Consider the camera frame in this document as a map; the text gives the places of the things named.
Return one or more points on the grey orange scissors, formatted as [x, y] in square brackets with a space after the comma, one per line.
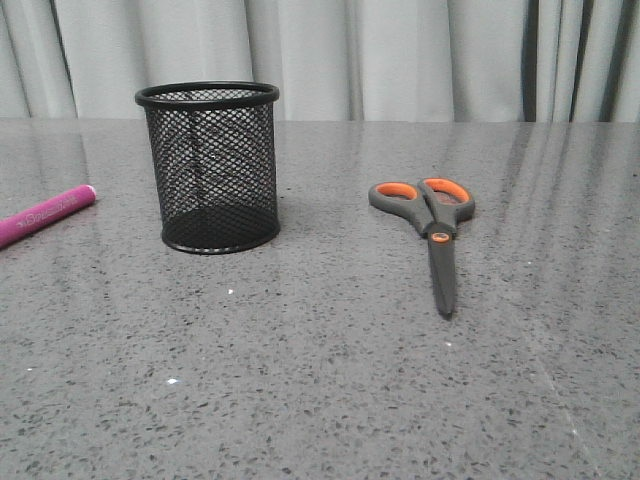
[434, 207]

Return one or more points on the pink marker pen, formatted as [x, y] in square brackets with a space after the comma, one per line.
[37, 217]

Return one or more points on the black mesh pen holder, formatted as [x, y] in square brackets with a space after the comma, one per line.
[213, 152]

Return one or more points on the grey curtain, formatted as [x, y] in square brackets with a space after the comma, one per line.
[332, 60]

